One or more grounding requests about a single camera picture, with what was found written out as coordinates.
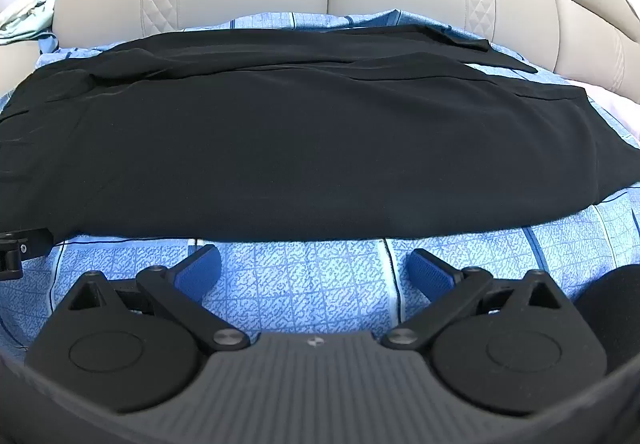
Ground black pants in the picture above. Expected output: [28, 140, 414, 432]
[0, 23, 592, 243]

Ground blue checked bed sheet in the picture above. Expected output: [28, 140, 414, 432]
[0, 9, 640, 377]

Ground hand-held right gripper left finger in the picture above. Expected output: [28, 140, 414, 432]
[65, 245, 252, 353]

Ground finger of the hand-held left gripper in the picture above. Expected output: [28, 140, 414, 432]
[0, 228, 54, 281]

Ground dark cloth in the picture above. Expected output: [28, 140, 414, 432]
[574, 264, 640, 377]

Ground light green cloth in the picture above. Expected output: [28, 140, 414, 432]
[0, 0, 59, 46]

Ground pale lilac sheet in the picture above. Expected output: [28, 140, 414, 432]
[574, 79, 640, 141]

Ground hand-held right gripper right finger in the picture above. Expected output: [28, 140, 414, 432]
[382, 248, 577, 353]

